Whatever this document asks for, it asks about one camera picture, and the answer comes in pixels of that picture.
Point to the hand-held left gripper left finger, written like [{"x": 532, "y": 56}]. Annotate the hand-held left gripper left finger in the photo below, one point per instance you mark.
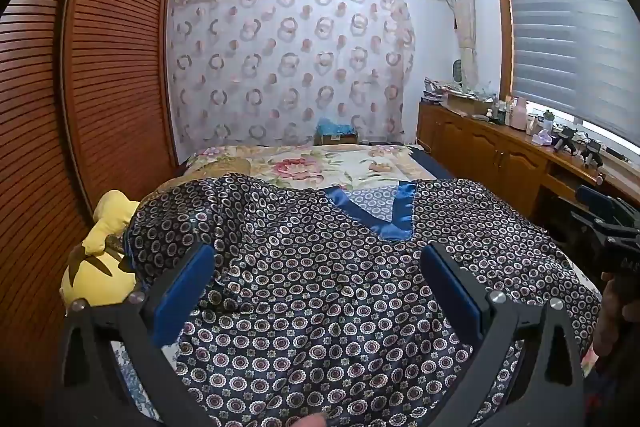
[{"x": 185, "y": 297}]

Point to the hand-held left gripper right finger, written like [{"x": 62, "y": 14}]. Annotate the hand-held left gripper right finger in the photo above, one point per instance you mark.
[{"x": 450, "y": 297}]

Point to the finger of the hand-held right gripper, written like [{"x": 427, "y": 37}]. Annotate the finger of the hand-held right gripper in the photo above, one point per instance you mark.
[{"x": 602, "y": 204}]

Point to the person's right hand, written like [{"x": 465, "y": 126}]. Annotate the person's right hand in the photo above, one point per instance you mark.
[{"x": 617, "y": 327}]

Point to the person's left hand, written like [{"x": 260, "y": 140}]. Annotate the person's left hand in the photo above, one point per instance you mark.
[{"x": 310, "y": 421}]

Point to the black tripod gadget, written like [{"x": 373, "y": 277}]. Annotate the black tripod gadget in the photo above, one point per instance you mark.
[
  {"x": 591, "y": 153},
  {"x": 565, "y": 139}
]

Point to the purple tissue pack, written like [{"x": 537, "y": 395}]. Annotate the purple tissue pack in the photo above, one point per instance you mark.
[{"x": 541, "y": 139}]

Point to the blue floral white quilt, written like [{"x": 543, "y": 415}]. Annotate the blue floral white quilt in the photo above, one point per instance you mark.
[{"x": 132, "y": 377}]

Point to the green-capped bottle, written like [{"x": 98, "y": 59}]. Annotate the green-capped bottle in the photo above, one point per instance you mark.
[{"x": 548, "y": 122}]

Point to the yellow plush toy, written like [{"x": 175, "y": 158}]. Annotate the yellow plush toy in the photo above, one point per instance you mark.
[{"x": 110, "y": 217}]

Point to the pink bottle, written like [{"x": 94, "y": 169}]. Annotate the pink bottle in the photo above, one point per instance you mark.
[{"x": 518, "y": 114}]

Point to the wooden cabinet desk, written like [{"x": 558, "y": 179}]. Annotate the wooden cabinet desk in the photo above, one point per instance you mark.
[{"x": 490, "y": 152}]

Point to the navy bed sheet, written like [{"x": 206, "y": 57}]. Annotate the navy bed sheet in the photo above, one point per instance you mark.
[{"x": 432, "y": 162}]

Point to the open cardboard box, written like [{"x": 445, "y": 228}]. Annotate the open cardboard box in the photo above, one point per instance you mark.
[{"x": 467, "y": 105}]

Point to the grey zebra window blind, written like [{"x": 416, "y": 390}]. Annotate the grey zebra window blind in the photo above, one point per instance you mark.
[{"x": 570, "y": 37}]

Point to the rose floral blanket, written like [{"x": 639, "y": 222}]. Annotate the rose floral blanket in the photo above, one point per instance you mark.
[{"x": 310, "y": 167}]

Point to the small cardboard box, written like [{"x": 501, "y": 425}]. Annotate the small cardboard box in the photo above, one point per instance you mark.
[{"x": 336, "y": 139}]

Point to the small desk fan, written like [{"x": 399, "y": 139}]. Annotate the small desk fan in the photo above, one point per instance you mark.
[{"x": 457, "y": 72}]

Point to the pile of papers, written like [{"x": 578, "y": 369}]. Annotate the pile of papers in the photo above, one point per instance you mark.
[{"x": 434, "y": 91}]

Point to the blue cloth bundle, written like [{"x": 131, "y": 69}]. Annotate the blue cloth bundle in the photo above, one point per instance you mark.
[{"x": 336, "y": 126}]

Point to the wooden louvered wardrobe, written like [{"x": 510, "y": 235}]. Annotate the wooden louvered wardrobe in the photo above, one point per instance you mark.
[{"x": 75, "y": 107}]

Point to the tied beige curtain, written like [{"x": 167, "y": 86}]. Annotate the tied beige curtain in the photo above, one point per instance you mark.
[{"x": 462, "y": 17}]

